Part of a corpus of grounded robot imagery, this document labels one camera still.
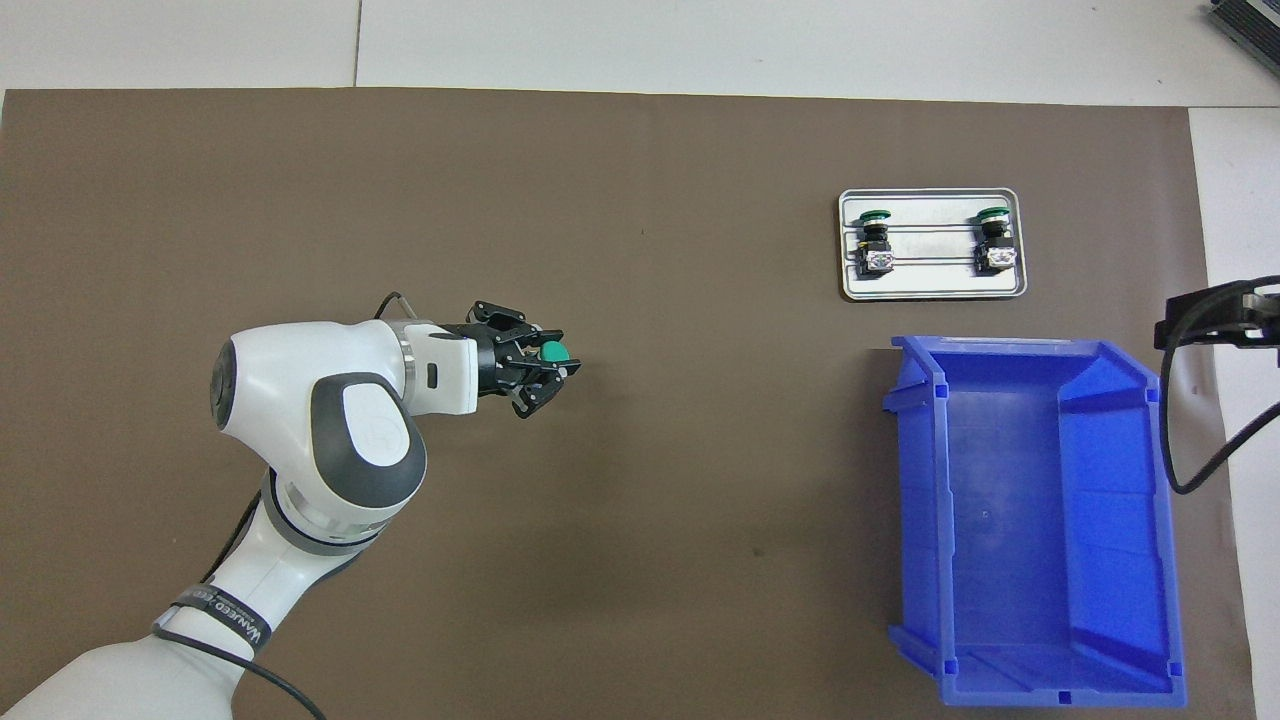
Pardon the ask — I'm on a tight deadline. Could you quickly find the grey ribbed metal device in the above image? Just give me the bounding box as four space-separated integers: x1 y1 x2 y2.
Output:
1205 0 1280 63

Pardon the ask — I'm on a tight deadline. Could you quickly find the brown table mat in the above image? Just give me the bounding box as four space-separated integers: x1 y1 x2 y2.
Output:
0 88 1259 720

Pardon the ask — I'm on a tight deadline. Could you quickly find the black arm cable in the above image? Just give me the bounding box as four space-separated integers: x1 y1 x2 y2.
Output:
1160 278 1280 496
150 290 411 720

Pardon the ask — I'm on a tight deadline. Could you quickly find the blue plastic storage bin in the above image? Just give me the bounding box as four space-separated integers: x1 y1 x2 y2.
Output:
882 335 1188 709

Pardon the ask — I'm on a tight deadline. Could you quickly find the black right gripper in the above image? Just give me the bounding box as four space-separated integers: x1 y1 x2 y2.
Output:
1155 280 1280 351

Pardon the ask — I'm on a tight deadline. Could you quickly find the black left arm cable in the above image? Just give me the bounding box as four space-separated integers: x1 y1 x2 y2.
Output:
150 290 411 720

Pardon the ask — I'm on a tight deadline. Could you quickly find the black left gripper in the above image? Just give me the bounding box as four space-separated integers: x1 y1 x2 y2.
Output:
468 298 583 419

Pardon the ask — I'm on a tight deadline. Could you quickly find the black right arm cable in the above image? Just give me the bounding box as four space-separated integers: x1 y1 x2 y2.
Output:
1160 278 1280 496

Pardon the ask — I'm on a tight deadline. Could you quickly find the silver metal tray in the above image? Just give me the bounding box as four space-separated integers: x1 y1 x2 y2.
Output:
838 188 1029 302

